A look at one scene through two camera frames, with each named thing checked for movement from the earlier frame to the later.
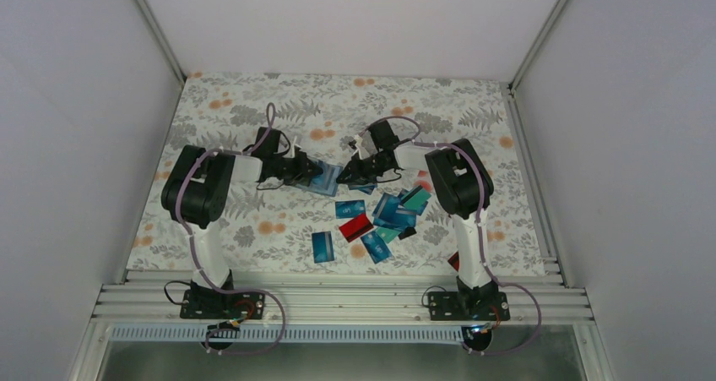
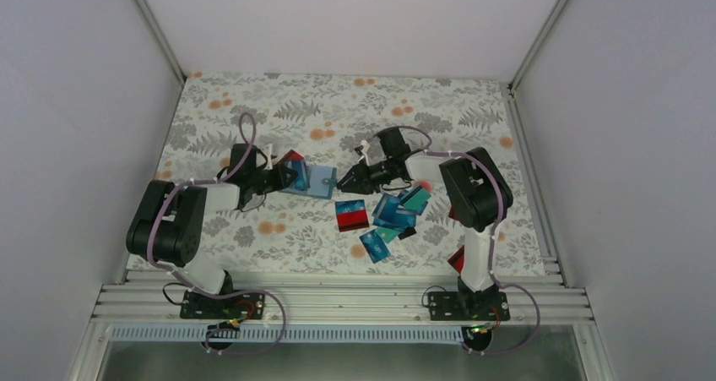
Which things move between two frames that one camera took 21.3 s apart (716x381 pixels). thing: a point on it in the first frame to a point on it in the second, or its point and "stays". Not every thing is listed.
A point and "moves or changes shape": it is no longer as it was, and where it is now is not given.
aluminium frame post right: x=547 y=29 stays
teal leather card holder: x=325 y=183 moves or changes shape
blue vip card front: x=322 y=247 moves or changes shape
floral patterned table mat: x=388 y=224 stays
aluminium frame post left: x=154 y=29 stays
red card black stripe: x=454 y=260 stays
